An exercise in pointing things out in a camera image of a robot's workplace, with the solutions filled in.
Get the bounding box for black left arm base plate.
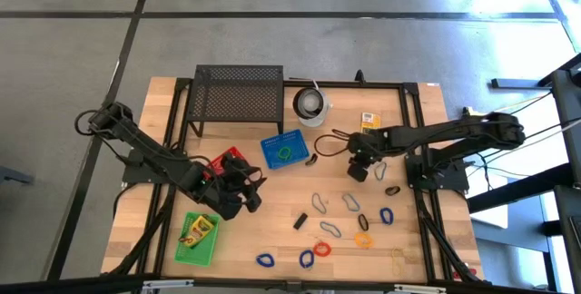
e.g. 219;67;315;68
121;147;186;185

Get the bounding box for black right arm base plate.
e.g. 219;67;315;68
405;153;469;192

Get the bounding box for large yellow green crayon box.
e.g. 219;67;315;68
183;214;216;249

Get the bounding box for black desk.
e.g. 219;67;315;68
467;53;581;294

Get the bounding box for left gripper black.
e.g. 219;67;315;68
206;152;264;221

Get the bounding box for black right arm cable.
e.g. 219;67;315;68
313;128;353;158

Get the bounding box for red plastic basket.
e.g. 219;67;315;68
206;145;249;181

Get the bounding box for black rig crossbar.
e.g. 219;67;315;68
0;271;581;294

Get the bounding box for grey chair base leg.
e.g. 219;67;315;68
0;164;35;186

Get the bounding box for red-orange coil wristband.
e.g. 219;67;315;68
312;240;332;258

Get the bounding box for small yellow green box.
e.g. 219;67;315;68
360;111;381;134

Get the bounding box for yellow floor cable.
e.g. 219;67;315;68
494;92;553;113

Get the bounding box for green plastic basket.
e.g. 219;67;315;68
172;211;222;268

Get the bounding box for orange coil wristband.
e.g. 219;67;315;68
353;231;374;250

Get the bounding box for blue plastic basket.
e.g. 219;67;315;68
260;129;310;171

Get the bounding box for black metal mesh shelf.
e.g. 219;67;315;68
185;64;285;139

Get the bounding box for yellow rubber band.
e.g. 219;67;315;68
390;247;409;278

